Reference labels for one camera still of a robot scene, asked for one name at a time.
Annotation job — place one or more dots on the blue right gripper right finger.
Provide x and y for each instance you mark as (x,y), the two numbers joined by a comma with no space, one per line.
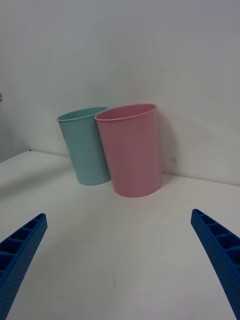
(220,247)

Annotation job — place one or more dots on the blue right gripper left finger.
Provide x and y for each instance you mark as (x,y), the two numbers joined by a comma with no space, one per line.
(20,255)

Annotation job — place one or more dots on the pink plastic waste bin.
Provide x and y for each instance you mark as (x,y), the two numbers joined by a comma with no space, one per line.
(133,155)

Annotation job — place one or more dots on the pale blue plastic waste bin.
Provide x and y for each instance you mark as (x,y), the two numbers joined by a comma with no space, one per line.
(83,150)

